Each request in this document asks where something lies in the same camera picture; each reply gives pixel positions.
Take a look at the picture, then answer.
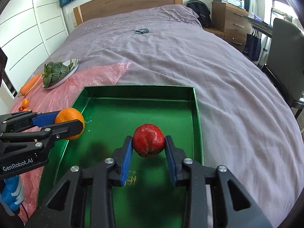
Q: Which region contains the white round plate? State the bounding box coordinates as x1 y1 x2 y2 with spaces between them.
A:
42 58 79 89

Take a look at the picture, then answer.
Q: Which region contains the black backpack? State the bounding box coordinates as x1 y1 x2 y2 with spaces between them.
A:
187 0 212 28

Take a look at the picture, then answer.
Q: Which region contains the small orange tomato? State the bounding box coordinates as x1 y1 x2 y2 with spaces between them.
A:
22 99 29 109

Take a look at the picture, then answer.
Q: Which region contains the blue white gloved left hand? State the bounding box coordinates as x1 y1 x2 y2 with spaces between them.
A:
1 176 24 217

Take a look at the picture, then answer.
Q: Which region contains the wooden headboard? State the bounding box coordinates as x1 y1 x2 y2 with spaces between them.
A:
73 0 183 26

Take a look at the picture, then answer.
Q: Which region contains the carrot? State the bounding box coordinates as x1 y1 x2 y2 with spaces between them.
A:
17 73 42 97

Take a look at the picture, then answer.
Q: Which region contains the glass desk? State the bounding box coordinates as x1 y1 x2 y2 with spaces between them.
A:
244 16 273 38

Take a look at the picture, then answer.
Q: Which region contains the large orange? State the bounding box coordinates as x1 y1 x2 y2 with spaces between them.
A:
55 108 85 141

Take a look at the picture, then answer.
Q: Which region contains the red apple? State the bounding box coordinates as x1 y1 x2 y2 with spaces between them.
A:
132 123 165 158

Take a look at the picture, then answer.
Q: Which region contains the pink plastic sheet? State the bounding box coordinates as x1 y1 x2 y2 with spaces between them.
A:
9 62 131 222

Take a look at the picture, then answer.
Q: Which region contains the purple bed cover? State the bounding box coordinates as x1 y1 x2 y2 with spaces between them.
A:
48 5 303 227

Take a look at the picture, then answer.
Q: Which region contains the grey chair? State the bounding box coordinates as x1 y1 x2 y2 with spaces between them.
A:
262 18 303 118

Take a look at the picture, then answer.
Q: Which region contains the green tray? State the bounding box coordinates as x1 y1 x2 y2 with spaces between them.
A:
36 84 205 228

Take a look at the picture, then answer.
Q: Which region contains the dark blue bag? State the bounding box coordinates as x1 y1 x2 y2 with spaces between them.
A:
243 29 261 61

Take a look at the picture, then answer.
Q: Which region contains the white wardrobe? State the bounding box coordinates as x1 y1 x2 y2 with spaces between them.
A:
1 0 69 97

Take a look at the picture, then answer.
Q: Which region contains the green leafy vegetable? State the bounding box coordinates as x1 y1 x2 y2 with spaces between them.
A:
42 62 73 88

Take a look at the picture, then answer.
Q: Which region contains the wooden drawer cabinet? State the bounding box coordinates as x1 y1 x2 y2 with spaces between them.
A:
204 2 252 52

